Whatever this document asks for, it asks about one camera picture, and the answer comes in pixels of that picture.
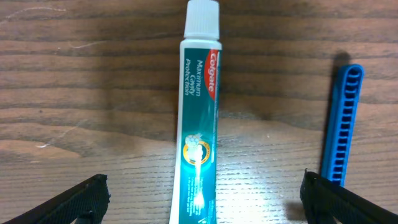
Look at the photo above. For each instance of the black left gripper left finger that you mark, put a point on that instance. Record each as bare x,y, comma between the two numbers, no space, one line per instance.
86,202

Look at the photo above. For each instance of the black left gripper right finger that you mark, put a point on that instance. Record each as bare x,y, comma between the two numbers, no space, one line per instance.
325,202

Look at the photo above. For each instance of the teal Colgate toothpaste tube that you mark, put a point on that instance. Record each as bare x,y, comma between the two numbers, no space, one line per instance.
194,191

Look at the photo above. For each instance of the blue disposable razor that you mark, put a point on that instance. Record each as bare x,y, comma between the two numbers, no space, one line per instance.
344,103

